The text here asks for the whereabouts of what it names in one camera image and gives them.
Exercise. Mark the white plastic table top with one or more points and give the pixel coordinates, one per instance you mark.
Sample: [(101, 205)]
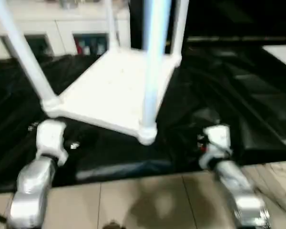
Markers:
[(109, 95)]

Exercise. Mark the white plastic table leg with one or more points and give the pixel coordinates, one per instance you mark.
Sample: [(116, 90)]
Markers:
[(112, 23), (23, 47), (155, 59), (181, 23)]

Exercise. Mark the black glossy mat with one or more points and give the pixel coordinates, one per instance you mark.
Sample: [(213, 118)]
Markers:
[(205, 95)]

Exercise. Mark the red packet in cabinet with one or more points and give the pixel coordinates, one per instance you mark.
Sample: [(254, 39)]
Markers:
[(79, 46)]

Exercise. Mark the small gold label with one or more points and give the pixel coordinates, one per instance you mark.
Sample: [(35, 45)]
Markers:
[(169, 43)]

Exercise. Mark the black long pole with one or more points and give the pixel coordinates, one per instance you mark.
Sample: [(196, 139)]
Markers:
[(228, 38)]

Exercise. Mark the white flat board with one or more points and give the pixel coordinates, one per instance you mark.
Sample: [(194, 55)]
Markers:
[(281, 55)]

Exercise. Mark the white cabinet with glass doors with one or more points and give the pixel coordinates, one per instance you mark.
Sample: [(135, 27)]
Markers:
[(50, 26)]

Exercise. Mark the black backdrop cloth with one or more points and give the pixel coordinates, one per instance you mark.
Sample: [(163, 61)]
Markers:
[(228, 16)]

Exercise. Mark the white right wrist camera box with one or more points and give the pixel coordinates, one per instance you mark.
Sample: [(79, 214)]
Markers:
[(219, 136)]

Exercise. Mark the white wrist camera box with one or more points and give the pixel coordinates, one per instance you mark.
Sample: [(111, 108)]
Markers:
[(50, 136), (219, 136)]

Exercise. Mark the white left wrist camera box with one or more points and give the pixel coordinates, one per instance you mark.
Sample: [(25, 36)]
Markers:
[(50, 136)]

